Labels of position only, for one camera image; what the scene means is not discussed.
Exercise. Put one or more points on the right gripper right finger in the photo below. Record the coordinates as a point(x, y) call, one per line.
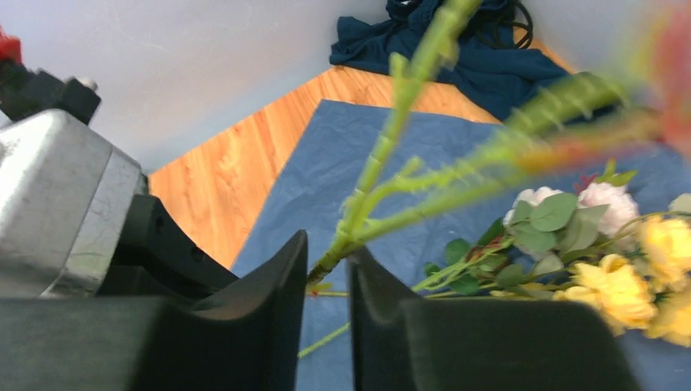
point(401, 341)

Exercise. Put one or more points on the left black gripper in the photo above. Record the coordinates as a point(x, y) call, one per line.
point(154, 257)

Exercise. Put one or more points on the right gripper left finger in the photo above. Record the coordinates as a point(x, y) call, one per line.
point(244, 337)

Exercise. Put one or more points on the blue wrapping paper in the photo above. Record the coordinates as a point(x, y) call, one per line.
point(322, 172)

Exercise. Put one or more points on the flower bouquet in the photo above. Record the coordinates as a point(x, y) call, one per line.
point(594, 245)

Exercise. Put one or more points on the dark navy cloth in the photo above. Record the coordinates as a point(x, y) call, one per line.
point(497, 69)

